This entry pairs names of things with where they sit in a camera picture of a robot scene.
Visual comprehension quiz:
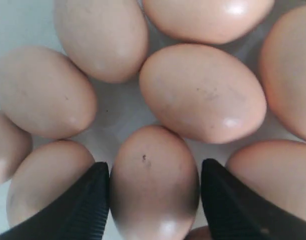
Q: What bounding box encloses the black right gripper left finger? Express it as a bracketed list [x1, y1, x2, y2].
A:
[0, 162, 110, 240]

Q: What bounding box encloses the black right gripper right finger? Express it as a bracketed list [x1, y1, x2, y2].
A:
[201, 158, 306, 240]

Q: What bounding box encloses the brown egg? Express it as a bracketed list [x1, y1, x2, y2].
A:
[142, 0, 274, 45]
[139, 43, 267, 144]
[259, 5, 306, 141]
[53, 0, 149, 84]
[110, 125, 199, 240]
[0, 110, 33, 184]
[226, 140, 306, 221]
[0, 46, 97, 139]
[6, 140, 95, 227]

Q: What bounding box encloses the clear plastic tray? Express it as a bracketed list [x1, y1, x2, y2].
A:
[0, 0, 306, 240]

